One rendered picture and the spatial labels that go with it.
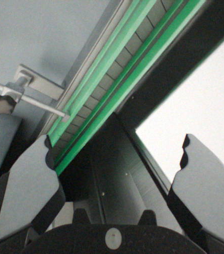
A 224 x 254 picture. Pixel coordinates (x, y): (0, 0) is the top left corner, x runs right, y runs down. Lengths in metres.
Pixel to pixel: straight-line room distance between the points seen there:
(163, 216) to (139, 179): 0.09
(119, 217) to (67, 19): 0.56
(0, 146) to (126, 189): 0.37
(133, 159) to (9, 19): 0.48
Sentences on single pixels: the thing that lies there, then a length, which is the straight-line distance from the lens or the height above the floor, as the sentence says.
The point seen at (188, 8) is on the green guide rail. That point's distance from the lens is 0.35.
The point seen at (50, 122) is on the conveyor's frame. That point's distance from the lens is 0.41.
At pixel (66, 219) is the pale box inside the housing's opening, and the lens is 0.55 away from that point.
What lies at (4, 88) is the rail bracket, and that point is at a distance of 0.28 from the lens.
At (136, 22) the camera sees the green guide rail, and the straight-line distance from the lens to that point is 0.27.
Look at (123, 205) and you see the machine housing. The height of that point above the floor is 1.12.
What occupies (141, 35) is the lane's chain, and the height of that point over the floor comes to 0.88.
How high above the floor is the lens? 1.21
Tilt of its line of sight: 47 degrees down
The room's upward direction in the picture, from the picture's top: 154 degrees clockwise
